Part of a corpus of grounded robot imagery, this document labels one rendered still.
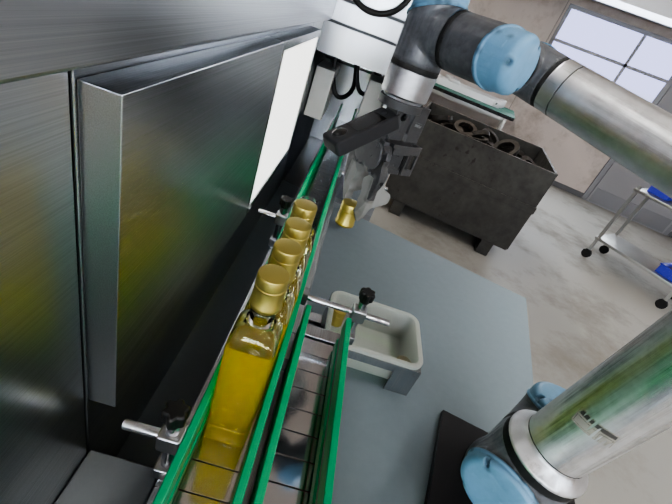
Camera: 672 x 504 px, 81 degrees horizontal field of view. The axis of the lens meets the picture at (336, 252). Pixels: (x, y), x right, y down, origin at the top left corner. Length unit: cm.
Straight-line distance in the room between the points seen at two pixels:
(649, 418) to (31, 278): 57
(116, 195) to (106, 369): 20
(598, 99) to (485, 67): 16
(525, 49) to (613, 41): 650
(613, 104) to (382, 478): 68
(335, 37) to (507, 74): 92
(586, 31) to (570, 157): 171
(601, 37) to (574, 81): 638
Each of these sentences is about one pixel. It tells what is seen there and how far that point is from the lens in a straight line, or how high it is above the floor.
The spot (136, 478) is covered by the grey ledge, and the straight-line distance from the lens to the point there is 59.
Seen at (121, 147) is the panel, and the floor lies 128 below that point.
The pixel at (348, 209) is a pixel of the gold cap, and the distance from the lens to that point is 70.
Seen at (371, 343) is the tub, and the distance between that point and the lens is 97.
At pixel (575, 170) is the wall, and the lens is 725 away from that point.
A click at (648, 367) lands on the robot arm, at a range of 53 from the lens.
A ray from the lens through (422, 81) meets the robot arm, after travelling 63.
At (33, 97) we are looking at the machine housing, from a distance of 29.
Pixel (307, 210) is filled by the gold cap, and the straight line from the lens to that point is 55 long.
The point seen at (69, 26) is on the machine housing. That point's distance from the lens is 26.
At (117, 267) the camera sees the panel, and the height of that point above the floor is 118.
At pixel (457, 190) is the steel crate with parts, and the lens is 338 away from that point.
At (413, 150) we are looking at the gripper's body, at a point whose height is 124.
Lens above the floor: 141
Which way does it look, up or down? 32 degrees down
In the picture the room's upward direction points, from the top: 21 degrees clockwise
